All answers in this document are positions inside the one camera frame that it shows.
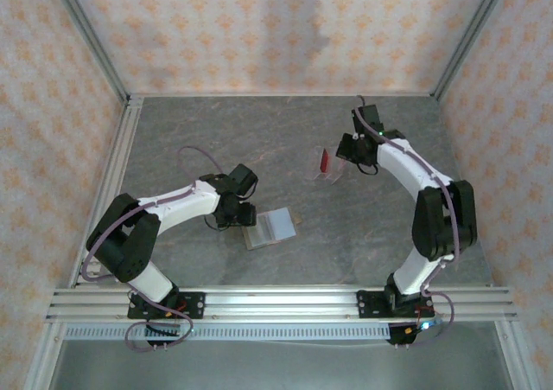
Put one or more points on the red credit card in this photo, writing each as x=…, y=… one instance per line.
x=324, y=161

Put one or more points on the beige card holder clear sleeves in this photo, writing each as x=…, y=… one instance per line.
x=276, y=225

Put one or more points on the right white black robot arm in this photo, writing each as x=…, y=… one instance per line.
x=402, y=163

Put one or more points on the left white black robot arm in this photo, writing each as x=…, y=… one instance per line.
x=181, y=204

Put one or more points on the clear acrylic card stand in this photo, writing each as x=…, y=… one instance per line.
x=334, y=176

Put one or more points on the grey metal sheet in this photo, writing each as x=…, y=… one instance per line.
x=281, y=368

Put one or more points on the small circuit board with LED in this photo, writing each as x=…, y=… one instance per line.
x=425, y=326

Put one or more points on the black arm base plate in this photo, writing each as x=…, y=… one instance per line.
x=194, y=305
x=367, y=303

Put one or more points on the thin aluminium rail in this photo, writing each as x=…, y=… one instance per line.
x=281, y=93

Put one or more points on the wide aluminium frame rail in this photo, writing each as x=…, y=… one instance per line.
x=281, y=303

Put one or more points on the slotted aluminium side rail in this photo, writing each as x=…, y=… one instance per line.
x=114, y=182

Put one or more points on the aluminium frame post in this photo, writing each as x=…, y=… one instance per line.
x=90, y=40
x=471, y=35

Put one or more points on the aluminium frame leg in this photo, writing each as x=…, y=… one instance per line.
x=514, y=359
x=43, y=359

